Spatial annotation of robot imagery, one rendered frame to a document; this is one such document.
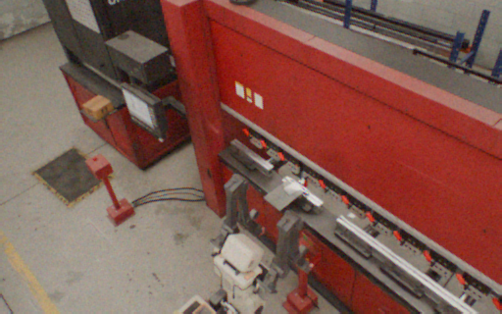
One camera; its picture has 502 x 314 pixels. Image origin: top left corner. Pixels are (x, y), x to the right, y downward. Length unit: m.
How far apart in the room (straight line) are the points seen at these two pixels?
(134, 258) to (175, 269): 0.44
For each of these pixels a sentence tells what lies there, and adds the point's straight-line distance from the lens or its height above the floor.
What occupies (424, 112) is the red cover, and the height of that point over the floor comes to 2.22.
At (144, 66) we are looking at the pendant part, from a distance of 3.21.
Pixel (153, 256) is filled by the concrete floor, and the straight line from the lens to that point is 4.37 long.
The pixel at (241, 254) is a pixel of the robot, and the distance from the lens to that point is 2.57.
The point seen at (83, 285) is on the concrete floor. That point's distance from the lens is 4.44.
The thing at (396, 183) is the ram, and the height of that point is 1.67.
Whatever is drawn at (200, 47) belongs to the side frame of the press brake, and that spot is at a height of 1.95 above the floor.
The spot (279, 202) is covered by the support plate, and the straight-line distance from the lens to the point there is 3.26.
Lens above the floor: 3.50
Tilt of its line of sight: 43 degrees down
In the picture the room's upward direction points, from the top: 5 degrees counter-clockwise
